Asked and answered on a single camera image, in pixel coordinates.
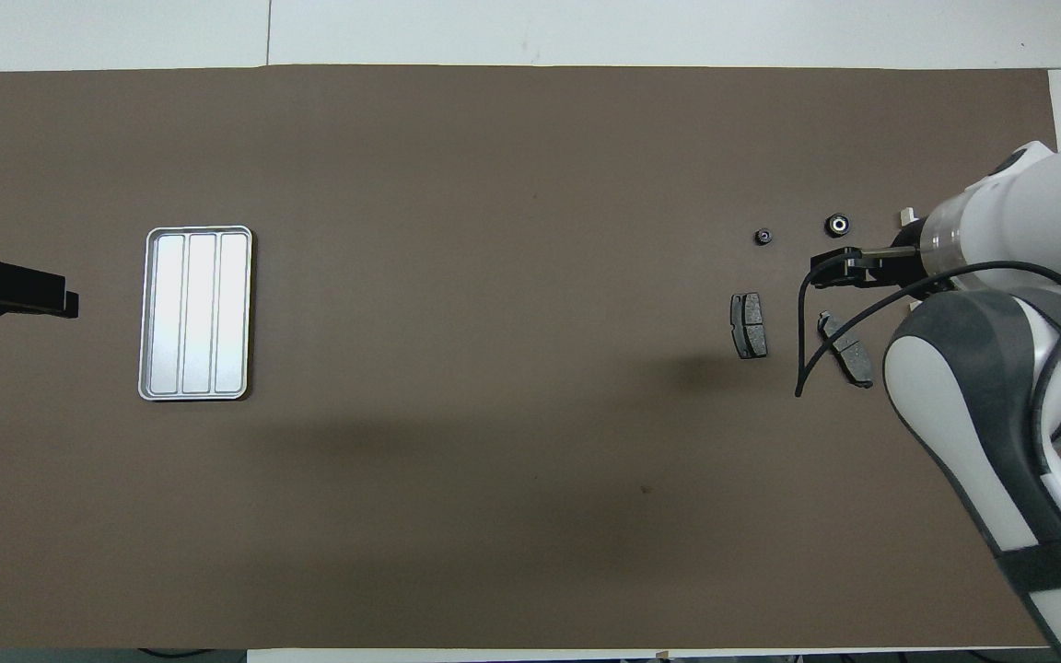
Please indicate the brown table mat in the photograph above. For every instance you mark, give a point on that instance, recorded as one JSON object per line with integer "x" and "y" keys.
{"x": 530, "y": 138}

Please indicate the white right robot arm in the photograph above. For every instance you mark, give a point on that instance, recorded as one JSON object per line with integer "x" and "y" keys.
{"x": 1000, "y": 368}

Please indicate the large black bearing gear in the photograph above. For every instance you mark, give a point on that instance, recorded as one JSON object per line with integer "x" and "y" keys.
{"x": 832, "y": 230}

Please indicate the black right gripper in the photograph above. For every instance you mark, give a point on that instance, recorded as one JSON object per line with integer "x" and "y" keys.
{"x": 890, "y": 269}

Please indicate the silver metal tray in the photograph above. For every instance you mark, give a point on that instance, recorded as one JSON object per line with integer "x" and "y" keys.
{"x": 194, "y": 313}

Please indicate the white curved plastic bracket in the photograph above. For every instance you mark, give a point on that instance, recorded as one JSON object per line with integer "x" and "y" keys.
{"x": 906, "y": 217}

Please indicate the small black bearing gear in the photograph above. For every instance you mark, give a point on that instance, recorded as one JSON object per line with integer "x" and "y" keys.
{"x": 763, "y": 237}

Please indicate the dark rectangular brake pad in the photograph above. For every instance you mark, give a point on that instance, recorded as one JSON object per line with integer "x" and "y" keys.
{"x": 750, "y": 327}

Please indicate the dark curved brake pad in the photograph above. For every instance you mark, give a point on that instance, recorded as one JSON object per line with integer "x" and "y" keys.
{"x": 848, "y": 354}

